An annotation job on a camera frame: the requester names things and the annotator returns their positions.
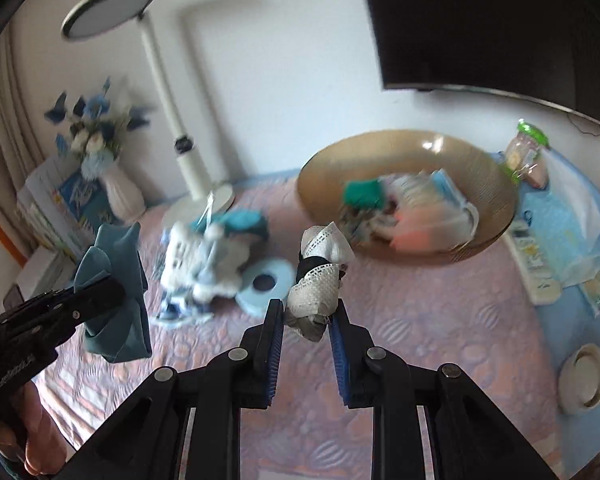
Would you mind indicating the white ribbed vase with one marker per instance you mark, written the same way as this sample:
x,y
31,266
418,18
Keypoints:
x,y
122,197

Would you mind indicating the blue printed packet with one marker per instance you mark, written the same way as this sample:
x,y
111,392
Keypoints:
x,y
535,260

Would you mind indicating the teal cloth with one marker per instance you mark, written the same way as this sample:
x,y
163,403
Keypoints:
x,y
115,330

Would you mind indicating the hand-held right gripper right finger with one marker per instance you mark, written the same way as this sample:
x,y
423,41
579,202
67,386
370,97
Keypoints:
x,y
337,355

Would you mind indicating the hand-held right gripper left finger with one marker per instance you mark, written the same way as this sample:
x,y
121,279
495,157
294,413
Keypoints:
x,y
275,350

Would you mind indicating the blue face mask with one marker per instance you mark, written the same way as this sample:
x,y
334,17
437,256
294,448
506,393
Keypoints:
x,y
450,190

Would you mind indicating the blue and white artificial flowers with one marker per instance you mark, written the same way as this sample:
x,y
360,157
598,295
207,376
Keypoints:
x,y
97,140

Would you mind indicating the pink patterned blanket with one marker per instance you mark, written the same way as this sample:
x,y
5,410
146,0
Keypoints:
x,y
420,320

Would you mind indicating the amber ribbed glass bowl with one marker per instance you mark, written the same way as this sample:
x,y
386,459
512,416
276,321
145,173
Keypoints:
x,y
330,170

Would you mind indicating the row of books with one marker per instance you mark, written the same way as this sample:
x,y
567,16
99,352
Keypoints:
x,y
55,200

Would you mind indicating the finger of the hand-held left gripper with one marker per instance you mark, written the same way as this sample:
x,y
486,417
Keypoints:
x,y
95,300

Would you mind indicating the light blue tablecloth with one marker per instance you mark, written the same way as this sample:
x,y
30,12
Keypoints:
x,y
550,330

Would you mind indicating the white ceramic bowl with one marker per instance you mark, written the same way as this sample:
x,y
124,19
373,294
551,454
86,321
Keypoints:
x,y
580,385

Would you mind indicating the black monitor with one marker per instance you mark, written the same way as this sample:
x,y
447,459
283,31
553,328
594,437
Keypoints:
x,y
480,20

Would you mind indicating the jar with green lid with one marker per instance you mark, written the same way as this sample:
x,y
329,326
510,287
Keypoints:
x,y
522,152

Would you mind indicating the white desk lamp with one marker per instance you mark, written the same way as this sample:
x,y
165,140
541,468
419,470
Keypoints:
x,y
190,160

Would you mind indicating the white box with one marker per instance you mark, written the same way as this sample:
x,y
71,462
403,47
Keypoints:
x,y
45,275

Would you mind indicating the clear plastic bag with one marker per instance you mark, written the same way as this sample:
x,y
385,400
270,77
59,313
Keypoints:
x,y
580,210

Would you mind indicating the white and blue plush toy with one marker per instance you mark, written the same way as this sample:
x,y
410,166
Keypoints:
x,y
185,255

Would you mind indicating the beige curtain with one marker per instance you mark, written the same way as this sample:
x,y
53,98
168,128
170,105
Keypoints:
x,y
10,110

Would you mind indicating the person's left hand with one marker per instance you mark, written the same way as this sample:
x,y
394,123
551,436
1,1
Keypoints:
x,y
40,440

